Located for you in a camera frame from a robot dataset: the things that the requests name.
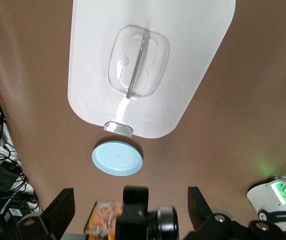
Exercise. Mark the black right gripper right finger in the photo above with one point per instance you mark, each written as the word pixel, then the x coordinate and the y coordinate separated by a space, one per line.
pixel 200 215

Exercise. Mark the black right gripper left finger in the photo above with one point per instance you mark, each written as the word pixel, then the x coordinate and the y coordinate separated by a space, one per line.
pixel 58 215

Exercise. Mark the black and orange push-button switch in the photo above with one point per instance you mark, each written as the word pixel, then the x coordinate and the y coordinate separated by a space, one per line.
pixel 105 217

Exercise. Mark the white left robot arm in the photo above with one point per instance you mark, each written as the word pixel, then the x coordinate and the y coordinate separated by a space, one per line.
pixel 265 200

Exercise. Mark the white lidded storage box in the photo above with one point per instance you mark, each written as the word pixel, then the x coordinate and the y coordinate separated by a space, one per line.
pixel 157 112

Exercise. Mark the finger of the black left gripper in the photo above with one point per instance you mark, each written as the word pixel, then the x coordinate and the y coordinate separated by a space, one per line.
pixel 135 200

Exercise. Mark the light blue round plate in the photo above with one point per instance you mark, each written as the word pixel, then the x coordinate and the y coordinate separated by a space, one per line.
pixel 117 158

